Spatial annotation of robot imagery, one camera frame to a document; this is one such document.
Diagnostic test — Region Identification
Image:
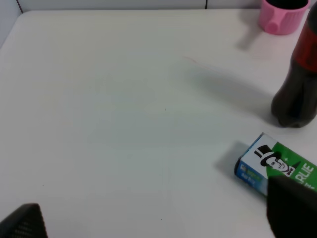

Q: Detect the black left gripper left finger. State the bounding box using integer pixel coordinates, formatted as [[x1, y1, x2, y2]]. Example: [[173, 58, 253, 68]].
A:
[[0, 203, 48, 238]]

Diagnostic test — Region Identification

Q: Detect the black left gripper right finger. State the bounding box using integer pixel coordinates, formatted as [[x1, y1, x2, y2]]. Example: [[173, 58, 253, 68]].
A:
[[266, 176, 317, 238]]

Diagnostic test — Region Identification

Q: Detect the Darlie toothpaste box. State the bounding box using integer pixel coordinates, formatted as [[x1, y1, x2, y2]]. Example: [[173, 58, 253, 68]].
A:
[[234, 133, 317, 196]]

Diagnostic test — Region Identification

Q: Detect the cola bottle yellow cap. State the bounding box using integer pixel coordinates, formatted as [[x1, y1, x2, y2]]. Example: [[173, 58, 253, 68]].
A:
[[271, 3, 317, 128]]

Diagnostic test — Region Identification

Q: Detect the pink toy saucepan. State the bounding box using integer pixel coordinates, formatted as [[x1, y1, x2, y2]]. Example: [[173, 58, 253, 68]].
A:
[[258, 0, 311, 35]]

